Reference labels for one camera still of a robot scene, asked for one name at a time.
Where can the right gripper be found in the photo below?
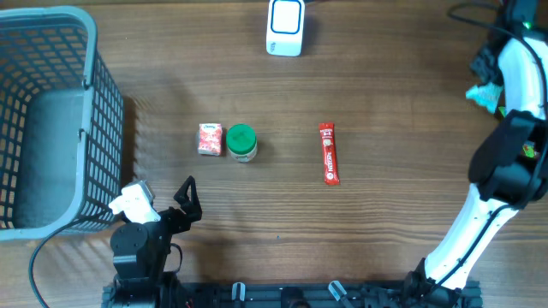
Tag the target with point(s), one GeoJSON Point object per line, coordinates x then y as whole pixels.
{"type": "Point", "coordinates": [479, 62]}

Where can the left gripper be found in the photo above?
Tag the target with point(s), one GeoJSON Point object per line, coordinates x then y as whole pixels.
{"type": "Point", "coordinates": [192, 208]}

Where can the teal tissue wipes pack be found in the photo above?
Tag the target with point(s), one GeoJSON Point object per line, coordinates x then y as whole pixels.
{"type": "Point", "coordinates": [486, 96]}

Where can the small red white carton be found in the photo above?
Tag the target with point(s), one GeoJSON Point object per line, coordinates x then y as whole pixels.
{"type": "Point", "coordinates": [210, 139]}

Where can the green lid jar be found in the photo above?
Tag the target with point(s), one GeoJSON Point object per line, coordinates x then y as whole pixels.
{"type": "Point", "coordinates": [242, 143]}

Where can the red Nescafe coffee stick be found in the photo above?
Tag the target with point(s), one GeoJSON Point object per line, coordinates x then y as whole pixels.
{"type": "Point", "coordinates": [327, 135]}

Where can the green Haribo gummy bag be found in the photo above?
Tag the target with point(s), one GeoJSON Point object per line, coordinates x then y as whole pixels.
{"type": "Point", "coordinates": [529, 148]}

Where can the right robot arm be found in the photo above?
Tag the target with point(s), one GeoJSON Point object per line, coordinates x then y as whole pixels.
{"type": "Point", "coordinates": [509, 170]}

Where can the white barcode scanner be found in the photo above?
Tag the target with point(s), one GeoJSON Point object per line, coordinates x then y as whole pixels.
{"type": "Point", "coordinates": [285, 26]}

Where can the grey plastic shopping basket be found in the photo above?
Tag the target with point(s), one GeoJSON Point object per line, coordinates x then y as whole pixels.
{"type": "Point", "coordinates": [62, 119]}

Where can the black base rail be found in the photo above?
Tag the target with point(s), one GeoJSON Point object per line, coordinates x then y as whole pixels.
{"type": "Point", "coordinates": [210, 295]}

